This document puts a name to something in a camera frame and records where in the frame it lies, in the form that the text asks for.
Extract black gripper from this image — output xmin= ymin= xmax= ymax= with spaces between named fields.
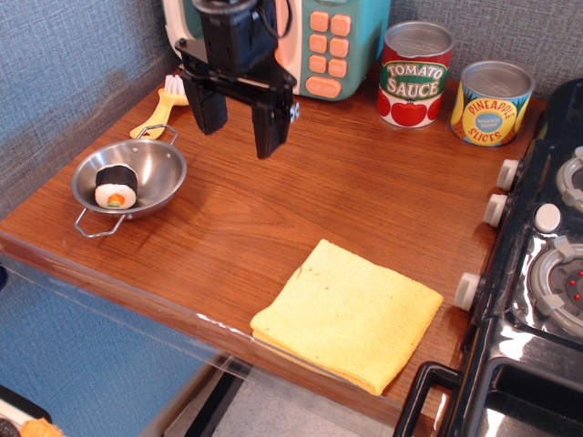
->
xmin=175 ymin=8 xmax=297 ymax=159

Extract yellow dish brush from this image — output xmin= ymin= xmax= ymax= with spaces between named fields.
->
xmin=129 ymin=75 xmax=189 ymax=139

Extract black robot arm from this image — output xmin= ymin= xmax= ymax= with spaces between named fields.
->
xmin=175 ymin=1 xmax=297 ymax=159

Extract teal toy microwave oven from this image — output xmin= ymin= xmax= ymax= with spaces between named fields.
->
xmin=162 ymin=0 xmax=393 ymax=102

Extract toy sushi roll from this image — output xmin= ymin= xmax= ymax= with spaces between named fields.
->
xmin=94 ymin=165 xmax=138 ymax=210

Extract tomato sauce can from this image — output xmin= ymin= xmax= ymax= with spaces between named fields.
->
xmin=377 ymin=21 xmax=455 ymax=128

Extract yellow folded cloth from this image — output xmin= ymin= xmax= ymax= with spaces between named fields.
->
xmin=251 ymin=239 xmax=444 ymax=396

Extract pineapple slices can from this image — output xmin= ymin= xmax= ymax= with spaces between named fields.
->
xmin=450 ymin=60 xmax=535 ymax=147

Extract white stove knob middle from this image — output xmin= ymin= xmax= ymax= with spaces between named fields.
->
xmin=483 ymin=194 xmax=507 ymax=228

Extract white stove knob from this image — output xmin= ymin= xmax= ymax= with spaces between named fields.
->
xmin=483 ymin=194 xmax=507 ymax=228
xmin=496 ymin=159 xmax=520 ymax=191
xmin=455 ymin=272 xmax=481 ymax=311

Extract white stove knob top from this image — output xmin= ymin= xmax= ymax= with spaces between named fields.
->
xmin=496 ymin=159 xmax=520 ymax=191

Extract white stove knob bottom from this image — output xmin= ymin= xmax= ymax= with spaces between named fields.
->
xmin=455 ymin=272 xmax=481 ymax=311

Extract orange plush object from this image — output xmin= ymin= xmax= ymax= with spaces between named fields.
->
xmin=1 ymin=418 xmax=65 ymax=437

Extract black toy stove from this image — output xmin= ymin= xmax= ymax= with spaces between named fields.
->
xmin=394 ymin=79 xmax=582 ymax=436

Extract small steel bowl with handles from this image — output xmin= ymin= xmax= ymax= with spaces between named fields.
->
xmin=71 ymin=124 xmax=187 ymax=239

